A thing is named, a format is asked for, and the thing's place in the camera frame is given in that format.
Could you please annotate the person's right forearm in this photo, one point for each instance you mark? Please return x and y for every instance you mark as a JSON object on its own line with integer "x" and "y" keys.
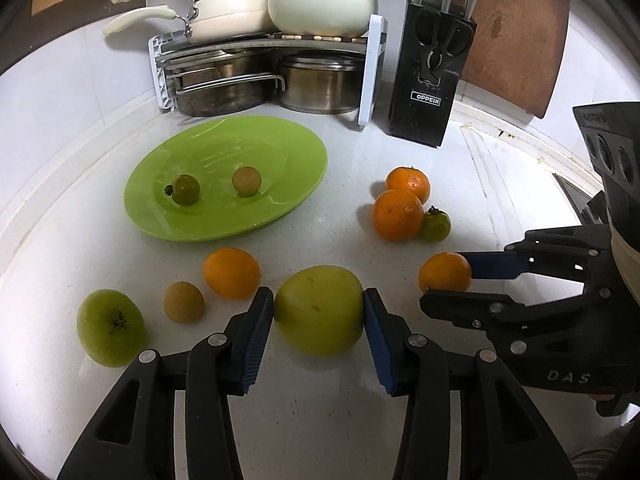
{"x": 600, "y": 455}

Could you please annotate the white kitchen shelf rack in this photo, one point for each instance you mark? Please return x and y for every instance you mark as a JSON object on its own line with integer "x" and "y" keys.
{"x": 372, "y": 75}

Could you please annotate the large yellow-green apple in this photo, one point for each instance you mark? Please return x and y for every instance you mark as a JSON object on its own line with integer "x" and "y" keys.
{"x": 318, "y": 310}

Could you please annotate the wide steel pan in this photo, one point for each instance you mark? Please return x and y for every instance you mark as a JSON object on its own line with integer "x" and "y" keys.
{"x": 220, "y": 62}

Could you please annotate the black knife block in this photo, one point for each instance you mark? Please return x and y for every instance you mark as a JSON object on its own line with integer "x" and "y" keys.
{"x": 420, "y": 120}

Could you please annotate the orange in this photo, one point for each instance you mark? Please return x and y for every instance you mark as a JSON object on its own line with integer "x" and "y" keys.
{"x": 442, "y": 272}
{"x": 231, "y": 273}
{"x": 410, "y": 180}
{"x": 398, "y": 215}

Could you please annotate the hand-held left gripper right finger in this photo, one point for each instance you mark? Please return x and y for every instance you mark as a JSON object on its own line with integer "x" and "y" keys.
{"x": 379, "y": 345}

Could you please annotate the small brown round fruit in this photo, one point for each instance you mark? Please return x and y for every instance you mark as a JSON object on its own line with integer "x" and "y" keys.
{"x": 246, "y": 181}
{"x": 184, "y": 302}

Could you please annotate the green plate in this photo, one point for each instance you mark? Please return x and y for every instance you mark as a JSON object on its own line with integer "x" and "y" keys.
{"x": 285, "y": 160}

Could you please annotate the green apple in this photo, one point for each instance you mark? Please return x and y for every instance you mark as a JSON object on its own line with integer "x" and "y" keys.
{"x": 110, "y": 327}

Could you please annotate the black scissors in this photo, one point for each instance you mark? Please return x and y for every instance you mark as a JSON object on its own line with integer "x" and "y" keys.
{"x": 440, "y": 55}

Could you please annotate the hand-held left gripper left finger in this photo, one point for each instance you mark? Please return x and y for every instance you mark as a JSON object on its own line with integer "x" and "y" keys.
{"x": 256, "y": 340}

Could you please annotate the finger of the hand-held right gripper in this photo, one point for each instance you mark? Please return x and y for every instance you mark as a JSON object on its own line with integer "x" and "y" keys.
{"x": 495, "y": 266}
{"x": 460, "y": 310}

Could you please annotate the small green fruit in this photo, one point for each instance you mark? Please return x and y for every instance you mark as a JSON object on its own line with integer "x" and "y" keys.
{"x": 186, "y": 190}
{"x": 436, "y": 227}

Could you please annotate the wooden bead trivet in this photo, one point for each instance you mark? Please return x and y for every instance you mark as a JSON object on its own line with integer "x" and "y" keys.
{"x": 320, "y": 38}

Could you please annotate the steel pot with lid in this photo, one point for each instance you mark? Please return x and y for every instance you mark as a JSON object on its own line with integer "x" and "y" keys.
{"x": 320, "y": 87}

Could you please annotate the person's right hand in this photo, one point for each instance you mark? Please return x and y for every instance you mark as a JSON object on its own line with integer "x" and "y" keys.
{"x": 603, "y": 397}

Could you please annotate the wooden cutting board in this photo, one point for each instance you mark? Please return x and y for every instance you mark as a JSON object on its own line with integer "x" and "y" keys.
{"x": 515, "y": 35}

